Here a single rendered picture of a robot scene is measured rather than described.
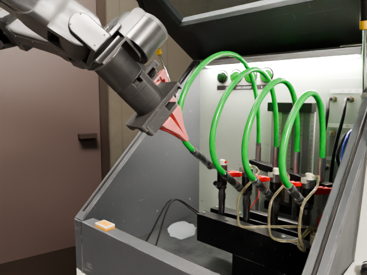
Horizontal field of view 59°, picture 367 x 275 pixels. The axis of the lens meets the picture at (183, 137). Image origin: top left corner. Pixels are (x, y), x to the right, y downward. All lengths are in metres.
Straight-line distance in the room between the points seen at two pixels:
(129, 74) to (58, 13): 0.13
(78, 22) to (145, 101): 0.15
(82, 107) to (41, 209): 0.75
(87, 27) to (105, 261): 0.64
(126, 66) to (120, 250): 0.52
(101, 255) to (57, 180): 1.48
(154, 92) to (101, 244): 0.53
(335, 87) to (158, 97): 0.64
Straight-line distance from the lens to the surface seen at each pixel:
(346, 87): 1.04
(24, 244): 2.49
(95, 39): 0.49
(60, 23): 0.50
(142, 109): 0.53
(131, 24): 0.54
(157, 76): 0.69
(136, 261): 0.84
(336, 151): 0.97
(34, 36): 0.91
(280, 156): 0.65
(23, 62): 2.30
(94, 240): 0.97
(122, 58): 0.50
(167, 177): 1.20
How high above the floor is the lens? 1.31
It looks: 7 degrees down
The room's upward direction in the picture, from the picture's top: straight up
